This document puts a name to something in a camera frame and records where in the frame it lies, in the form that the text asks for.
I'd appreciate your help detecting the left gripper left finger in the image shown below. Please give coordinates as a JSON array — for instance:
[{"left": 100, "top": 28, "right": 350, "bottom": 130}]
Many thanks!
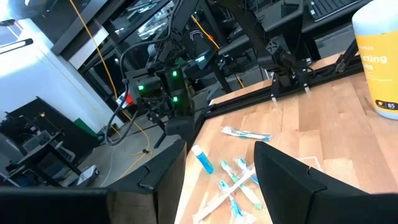
[{"left": 0, "top": 139, "right": 188, "bottom": 224}]

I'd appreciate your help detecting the blue mouthwash bottle white cap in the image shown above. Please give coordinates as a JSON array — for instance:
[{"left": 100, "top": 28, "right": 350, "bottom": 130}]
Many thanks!
[{"left": 190, "top": 144, "right": 215, "bottom": 175}]

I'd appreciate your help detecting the yellow wipes canister white lid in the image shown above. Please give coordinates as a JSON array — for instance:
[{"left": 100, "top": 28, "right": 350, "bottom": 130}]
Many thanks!
[{"left": 351, "top": 0, "right": 398, "bottom": 121}]

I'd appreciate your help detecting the yellow cable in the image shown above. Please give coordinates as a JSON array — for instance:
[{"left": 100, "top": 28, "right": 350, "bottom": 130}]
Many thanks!
[
  {"left": 68, "top": 0, "right": 154, "bottom": 180},
  {"left": 190, "top": 14, "right": 246, "bottom": 89}
]

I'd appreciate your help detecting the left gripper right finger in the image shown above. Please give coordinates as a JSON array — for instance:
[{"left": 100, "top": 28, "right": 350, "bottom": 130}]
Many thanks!
[{"left": 254, "top": 141, "right": 398, "bottom": 224}]

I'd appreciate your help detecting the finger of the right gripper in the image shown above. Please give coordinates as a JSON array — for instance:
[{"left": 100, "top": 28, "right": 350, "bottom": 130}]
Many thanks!
[{"left": 164, "top": 116, "right": 196, "bottom": 147}]

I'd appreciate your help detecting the white floor box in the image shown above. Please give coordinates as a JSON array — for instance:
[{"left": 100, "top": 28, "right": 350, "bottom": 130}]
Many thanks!
[{"left": 76, "top": 164, "right": 100, "bottom": 187}]

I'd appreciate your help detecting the black cart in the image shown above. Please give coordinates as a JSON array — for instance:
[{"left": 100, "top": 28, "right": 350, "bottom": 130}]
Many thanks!
[{"left": 0, "top": 130, "right": 83, "bottom": 187}]

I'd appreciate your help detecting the black keyboard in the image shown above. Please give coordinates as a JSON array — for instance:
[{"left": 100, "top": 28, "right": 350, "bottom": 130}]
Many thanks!
[{"left": 307, "top": 0, "right": 373, "bottom": 23}]

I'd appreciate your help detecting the right gripper cable loop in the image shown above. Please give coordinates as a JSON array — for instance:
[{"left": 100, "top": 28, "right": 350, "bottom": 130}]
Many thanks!
[{"left": 104, "top": 39, "right": 175, "bottom": 147}]

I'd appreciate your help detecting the blue toothbrush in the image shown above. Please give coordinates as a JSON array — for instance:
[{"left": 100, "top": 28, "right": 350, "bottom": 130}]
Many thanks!
[
  {"left": 221, "top": 125, "right": 274, "bottom": 142},
  {"left": 218, "top": 179, "right": 249, "bottom": 224},
  {"left": 234, "top": 157, "right": 260, "bottom": 185}
]

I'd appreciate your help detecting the teal toothbrush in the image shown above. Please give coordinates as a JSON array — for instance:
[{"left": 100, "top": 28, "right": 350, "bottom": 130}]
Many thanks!
[{"left": 220, "top": 160, "right": 264, "bottom": 210}]

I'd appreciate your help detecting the orange toothbrushes bundle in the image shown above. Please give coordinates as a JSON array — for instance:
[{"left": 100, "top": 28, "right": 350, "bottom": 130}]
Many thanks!
[{"left": 192, "top": 167, "right": 257, "bottom": 224}]

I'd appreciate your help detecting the clear acrylic organizer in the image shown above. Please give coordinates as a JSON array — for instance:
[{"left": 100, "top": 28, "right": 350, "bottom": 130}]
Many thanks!
[{"left": 297, "top": 155, "right": 325, "bottom": 172}]

